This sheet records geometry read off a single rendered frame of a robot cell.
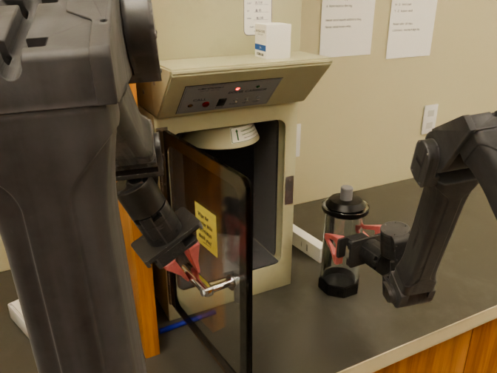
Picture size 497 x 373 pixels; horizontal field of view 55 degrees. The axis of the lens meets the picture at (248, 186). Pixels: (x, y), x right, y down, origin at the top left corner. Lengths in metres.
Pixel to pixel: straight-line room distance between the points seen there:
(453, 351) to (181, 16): 0.99
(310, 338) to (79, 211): 0.90
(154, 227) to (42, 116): 0.51
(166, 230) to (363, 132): 1.19
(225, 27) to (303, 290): 0.65
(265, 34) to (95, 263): 0.72
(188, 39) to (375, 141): 1.07
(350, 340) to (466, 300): 0.34
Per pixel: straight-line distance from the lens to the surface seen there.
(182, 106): 0.88
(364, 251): 1.07
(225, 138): 1.01
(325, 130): 1.67
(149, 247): 0.73
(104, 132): 0.21
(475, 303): 1.29
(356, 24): 1.67
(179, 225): 0.73
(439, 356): 1.29
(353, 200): 1.12
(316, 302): 1.18
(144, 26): 0.27
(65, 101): 0.20
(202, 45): 0.93
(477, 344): 1.39
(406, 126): 1.92
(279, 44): 0.91
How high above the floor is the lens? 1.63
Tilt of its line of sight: 23 degrees down
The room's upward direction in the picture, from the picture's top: straight up
